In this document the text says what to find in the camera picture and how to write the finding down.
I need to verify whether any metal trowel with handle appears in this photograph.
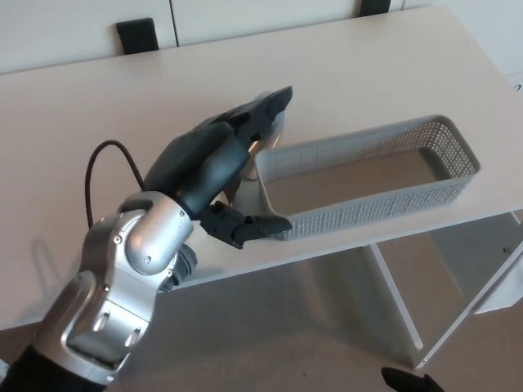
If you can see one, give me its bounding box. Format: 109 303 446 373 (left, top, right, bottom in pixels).
161 111 288 293

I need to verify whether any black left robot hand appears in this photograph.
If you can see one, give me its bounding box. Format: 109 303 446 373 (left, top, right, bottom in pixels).
142 85 295 252

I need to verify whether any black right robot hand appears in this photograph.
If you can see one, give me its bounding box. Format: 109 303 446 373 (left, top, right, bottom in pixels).
380 366 445 392

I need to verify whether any grey perforated plastic basket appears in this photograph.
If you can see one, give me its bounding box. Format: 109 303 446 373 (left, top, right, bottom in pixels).
254 114 483 243

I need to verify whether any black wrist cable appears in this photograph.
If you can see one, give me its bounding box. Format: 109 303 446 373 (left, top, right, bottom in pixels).
83 140 146 230

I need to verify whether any clear plastic document pouch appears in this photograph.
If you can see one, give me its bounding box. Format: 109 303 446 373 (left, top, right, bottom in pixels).
473 292 523 316

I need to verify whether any white cabinet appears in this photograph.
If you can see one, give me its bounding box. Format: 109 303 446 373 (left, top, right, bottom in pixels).
0 0 523 77

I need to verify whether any white desk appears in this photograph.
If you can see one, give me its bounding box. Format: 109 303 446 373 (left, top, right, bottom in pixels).
0 4 523 361

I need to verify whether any black cabinet handle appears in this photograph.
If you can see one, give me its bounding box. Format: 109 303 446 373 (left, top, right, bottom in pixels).
114 17 160 56
358 0 391 18

